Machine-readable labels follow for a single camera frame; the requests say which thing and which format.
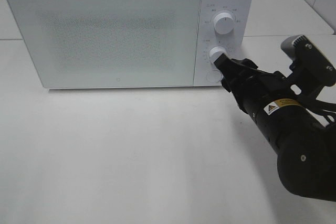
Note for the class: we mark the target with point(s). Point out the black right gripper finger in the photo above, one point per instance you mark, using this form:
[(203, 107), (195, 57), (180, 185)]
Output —
[(226, 65)]

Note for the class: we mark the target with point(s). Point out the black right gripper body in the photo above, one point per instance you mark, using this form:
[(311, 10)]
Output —
[(258, 91)]

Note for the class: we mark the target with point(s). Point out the round white door button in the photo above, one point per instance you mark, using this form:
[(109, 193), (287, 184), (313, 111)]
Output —
[(214, 76)]

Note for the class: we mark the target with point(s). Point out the white microwave door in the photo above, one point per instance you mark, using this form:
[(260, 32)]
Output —
[(110, 43)]

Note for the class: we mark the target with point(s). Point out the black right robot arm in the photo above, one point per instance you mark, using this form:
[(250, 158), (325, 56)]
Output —
[(305, 148)]

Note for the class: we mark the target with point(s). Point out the lower white timer knob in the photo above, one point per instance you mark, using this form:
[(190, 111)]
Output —
[(215, 53)]

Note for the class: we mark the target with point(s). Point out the upper white power knob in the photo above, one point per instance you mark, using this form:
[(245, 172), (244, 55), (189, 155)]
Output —
[(223, 22)]

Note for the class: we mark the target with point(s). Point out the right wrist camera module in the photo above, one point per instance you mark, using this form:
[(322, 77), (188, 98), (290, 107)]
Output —
[(311, 70)]

